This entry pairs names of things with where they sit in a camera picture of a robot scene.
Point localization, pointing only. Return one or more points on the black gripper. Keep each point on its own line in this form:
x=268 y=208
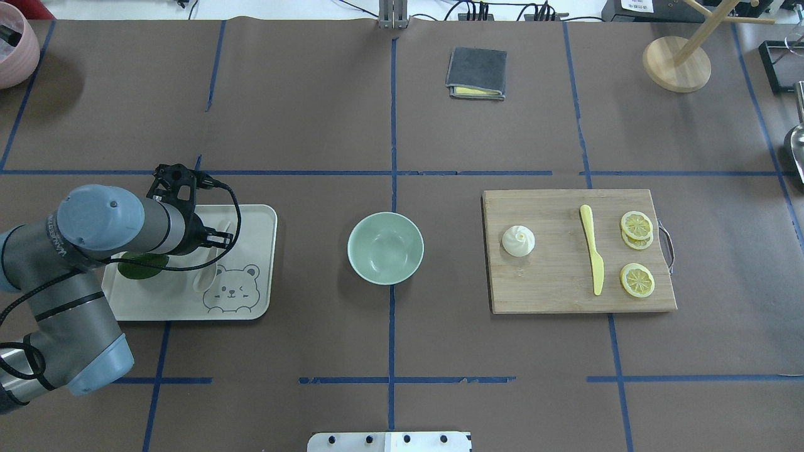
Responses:
x=193 y=233

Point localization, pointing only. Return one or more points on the white steamed bun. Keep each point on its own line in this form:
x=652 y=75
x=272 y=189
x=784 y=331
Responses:
x=518 y=241

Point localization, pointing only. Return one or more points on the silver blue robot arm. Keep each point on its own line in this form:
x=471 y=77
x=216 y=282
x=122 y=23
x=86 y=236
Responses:
x=51 y=265

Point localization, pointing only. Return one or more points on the pale green bowl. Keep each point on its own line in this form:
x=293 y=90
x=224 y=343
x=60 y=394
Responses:
x=385 y=248

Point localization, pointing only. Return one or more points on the pink bowl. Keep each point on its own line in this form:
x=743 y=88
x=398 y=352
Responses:
x=20 y=49

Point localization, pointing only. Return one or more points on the cream bear tray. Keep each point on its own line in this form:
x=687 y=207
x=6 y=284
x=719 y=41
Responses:
x=212 y=285

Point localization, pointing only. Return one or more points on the green lime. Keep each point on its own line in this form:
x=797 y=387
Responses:
x=141 y=266

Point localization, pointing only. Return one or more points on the grey folded cloth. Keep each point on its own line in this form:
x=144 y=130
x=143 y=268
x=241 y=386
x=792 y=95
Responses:
x=477 y=73

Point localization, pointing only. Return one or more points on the wooden cutting board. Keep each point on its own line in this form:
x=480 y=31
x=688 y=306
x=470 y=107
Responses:
x=556 y=277

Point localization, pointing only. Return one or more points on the yellow plastic knife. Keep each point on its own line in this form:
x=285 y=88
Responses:
x=597 y=264

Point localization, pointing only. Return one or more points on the lemon slice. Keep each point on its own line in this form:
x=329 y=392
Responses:
x=637 y=280
x=637 y=225

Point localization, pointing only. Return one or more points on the lemon slice underneath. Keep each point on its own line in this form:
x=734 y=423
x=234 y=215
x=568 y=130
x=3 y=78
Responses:
x=636 y=244

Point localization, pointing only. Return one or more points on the lemon slice lower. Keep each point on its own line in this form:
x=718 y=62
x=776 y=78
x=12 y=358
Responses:
x=637 y=280

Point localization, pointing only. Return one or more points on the wooden mug tree stand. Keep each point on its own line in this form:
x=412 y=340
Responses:
x=679 y=64

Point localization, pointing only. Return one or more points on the metal scoop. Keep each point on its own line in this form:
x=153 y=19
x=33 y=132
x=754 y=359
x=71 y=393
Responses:
x=794 y=138

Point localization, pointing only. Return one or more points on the black framed glass tray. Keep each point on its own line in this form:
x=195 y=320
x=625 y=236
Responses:
x=784 y=68

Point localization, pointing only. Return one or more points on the aluminium camera post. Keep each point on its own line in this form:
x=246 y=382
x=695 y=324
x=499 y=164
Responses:
x=393 y=14

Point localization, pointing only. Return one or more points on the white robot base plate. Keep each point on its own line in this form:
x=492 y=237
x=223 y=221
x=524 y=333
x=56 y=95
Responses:
x=449 y=440

